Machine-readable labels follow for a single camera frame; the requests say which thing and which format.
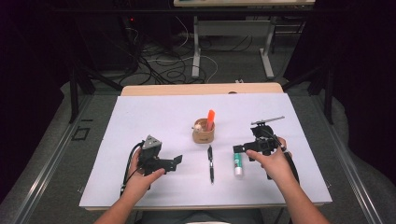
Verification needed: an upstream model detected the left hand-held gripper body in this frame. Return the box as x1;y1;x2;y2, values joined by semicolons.
136;134;171;175

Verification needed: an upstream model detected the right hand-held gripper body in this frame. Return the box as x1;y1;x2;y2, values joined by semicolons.
246;116;286;156

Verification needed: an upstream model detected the white green glue stick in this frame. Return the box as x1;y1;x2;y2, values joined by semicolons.
233;151;245;177

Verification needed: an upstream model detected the black pen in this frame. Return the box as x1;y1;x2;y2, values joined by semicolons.
206;145;216;185

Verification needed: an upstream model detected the brown pen holder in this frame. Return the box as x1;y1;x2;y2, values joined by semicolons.
191;118;216;145

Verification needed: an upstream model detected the orange highlighter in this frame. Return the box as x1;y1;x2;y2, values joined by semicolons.
205;109;217;132

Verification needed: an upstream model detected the person's right hand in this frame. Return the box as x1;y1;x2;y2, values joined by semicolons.
246;138;295;188

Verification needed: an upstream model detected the person's left hand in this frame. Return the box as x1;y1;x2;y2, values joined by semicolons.
122;148;166;195

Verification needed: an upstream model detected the white board sheet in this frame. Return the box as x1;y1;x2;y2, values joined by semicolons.
78;92;333;209

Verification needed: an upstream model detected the wooden table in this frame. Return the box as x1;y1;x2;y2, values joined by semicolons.
78;82;325;212

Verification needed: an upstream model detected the black metal stand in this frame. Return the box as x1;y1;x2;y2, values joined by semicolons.
68;62;123;124
281;62;335;125

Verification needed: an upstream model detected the white background desk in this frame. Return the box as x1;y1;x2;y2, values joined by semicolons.
173;0;316;79

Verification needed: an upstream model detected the dark computer case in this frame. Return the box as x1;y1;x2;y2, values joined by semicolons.
74;14;139;72

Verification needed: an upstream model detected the dark curtain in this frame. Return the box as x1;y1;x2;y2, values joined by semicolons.
0;0;74;202
284;0;396;186

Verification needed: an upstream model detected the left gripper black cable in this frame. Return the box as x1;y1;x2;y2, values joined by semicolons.
120;141;146;198

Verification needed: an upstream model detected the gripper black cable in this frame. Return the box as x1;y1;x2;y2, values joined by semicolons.
120;141;146;198
264;129;301;185

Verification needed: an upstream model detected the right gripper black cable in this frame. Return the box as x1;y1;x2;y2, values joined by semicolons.
264;129;301;185

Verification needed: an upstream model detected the black floor cable bundle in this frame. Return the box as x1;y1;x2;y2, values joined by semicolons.
118;27;207;86

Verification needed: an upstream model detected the metal floor rail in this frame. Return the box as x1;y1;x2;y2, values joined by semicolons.
12;94;94;224
311;92;385;224

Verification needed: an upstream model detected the white floor cable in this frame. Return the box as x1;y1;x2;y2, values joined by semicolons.
146;15;219;84

